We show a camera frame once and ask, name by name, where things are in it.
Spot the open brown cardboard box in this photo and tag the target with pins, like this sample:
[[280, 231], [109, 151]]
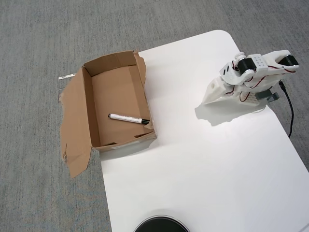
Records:
[[116, 96]]

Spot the black round object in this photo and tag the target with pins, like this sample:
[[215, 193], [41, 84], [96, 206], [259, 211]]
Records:
[[161, 224]]

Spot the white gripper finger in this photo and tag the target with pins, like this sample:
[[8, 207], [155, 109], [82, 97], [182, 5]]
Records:
[[209, 99]]

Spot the white marker pen black cap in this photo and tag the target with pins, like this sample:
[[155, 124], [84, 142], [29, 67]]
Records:
[[123, 118]]

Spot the white paper strip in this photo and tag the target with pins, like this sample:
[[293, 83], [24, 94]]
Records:
[[65, 77]]

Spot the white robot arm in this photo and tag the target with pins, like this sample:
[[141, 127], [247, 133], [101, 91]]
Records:
[[259, 63]]

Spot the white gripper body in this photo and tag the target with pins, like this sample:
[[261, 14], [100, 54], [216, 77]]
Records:
[[215, 92]]

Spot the grey table clamp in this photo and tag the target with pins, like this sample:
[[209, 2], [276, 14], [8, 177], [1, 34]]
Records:
[[264, 95]]

